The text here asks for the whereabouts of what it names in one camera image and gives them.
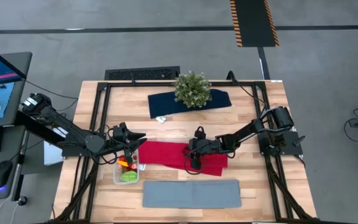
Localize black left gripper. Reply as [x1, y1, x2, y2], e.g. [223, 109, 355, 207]
[106, 122, 148, 163]

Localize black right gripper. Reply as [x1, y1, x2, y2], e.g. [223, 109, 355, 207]
[182, 126, 222, 171]

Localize green toy starfruit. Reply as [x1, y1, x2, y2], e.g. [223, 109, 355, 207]
[120, 170, 138, 183]

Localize clear plastic tupperware container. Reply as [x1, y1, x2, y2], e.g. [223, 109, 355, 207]
[112, 148, 140, 186]

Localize red cloth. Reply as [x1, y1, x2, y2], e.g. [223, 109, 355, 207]
[138, 140, 229, 177]

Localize grey cloth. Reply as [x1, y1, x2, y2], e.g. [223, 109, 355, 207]
[142, 179, 242, 210]

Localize navy blue cloth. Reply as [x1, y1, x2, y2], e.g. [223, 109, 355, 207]
[147, 88, 232, 119]

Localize green potted plant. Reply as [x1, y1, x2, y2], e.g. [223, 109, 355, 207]
[173, 70, 213, 109]

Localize black keyboard on table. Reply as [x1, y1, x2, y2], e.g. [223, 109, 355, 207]
[104, 65, 181, 81]

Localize white box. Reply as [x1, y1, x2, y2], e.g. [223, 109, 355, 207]
[44, 141, 65, 166]

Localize dark grey computer desk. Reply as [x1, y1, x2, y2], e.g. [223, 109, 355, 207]
[0, 51, 34, 203]

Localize black computer mouse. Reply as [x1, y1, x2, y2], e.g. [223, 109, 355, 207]
[0, 160, 13, 190]

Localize black floor mat orange stripes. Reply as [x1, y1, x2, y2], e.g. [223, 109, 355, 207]
[229, 0, 280, 48]

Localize black looped gripper cable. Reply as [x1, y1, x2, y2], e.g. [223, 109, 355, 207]
[183, 148, 205, 175]

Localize black metal table frame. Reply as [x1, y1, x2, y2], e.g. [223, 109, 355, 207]
[53, 80, 318, 223]

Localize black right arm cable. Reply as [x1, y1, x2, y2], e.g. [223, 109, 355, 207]
[227, 70, 267, 110]

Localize black floor cable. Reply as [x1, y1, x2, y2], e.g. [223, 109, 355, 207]
[25, 80, 79, 100]

